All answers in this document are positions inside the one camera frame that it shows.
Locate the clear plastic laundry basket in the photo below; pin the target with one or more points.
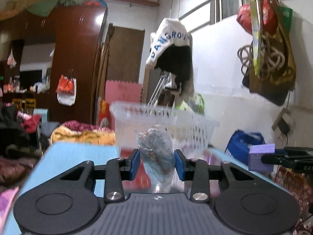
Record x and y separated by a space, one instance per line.
189 132

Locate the clear crinkled plastic bag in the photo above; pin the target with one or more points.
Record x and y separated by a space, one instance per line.
157 153

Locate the red hanging plastic bag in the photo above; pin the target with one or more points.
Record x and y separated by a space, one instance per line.
244 18

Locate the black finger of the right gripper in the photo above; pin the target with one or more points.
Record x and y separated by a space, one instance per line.
299 159

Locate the yellow orange blanket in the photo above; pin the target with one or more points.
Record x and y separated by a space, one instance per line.
93 137

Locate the orange white hanging bag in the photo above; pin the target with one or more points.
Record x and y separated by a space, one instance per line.
67 89

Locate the blue fabric bag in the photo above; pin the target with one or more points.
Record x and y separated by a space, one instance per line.
239 145

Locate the dark red wooden wardrobe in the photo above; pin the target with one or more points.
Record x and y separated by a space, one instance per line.
76 32

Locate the pink foam mat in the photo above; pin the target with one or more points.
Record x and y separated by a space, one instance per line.
122 91

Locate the green white shopping bag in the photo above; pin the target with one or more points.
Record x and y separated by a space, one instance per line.
195 104

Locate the white bag blue letters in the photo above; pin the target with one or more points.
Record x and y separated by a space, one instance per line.
171 51

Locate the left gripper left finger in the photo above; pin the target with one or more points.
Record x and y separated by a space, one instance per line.
114 172

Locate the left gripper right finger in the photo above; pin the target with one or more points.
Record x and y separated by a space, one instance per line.
200 173

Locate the purple small box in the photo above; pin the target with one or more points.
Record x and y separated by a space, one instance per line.
255 157

